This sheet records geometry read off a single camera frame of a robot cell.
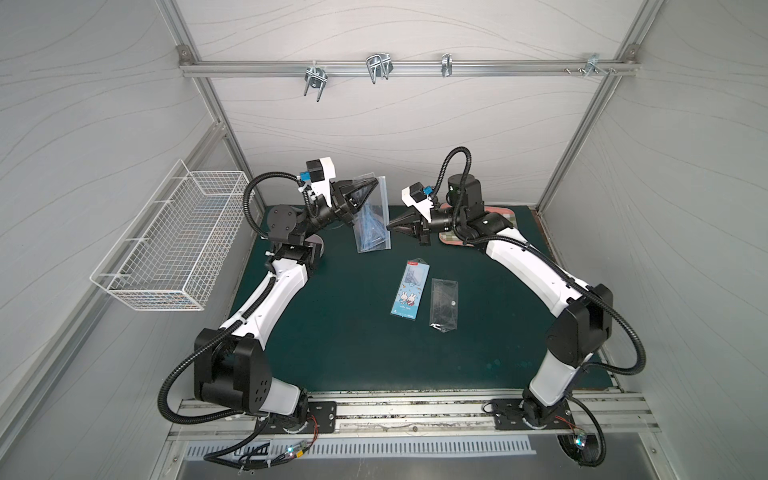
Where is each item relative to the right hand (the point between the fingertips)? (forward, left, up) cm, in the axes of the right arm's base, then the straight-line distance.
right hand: (387, 223), depth 71 cm
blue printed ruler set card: (0, -6, -32) cm, 33 cm away
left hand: (-2, +2, +14) cm, 15 cm away
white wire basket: (-9, +48, -2) cm, 49 cm away
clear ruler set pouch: (-3, +3, 0) cm, 4 cm away
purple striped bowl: (+17, +28, -27) cm, 43 cm away
